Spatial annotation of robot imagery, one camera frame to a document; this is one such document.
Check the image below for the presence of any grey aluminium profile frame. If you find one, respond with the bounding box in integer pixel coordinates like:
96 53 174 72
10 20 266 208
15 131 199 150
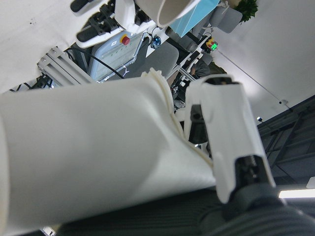
36 46 94 86

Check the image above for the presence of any control box with green light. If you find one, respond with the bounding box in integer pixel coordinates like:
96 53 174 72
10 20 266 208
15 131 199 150
205 40 219 53

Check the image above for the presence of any teach pendant with red button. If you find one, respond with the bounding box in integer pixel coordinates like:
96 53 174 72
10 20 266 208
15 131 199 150
90 29 146 82

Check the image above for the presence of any ceiling light strip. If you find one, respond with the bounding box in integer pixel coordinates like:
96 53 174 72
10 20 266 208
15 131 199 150
279 190 315 199

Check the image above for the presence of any light blue box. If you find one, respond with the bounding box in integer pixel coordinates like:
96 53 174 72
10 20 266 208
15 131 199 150
169 0 221 38

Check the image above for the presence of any black pendant cable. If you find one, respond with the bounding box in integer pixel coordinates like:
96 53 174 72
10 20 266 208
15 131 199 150
64 47 124 80

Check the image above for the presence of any narrow beige paper cup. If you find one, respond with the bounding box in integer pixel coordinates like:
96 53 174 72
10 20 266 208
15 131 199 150
136 0 200 28

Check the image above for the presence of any grey chair back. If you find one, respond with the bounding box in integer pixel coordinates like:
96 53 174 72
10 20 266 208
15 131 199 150
144 41 180 77

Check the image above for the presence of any green plant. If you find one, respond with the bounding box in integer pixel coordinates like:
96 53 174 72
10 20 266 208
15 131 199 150
232 0 259 23

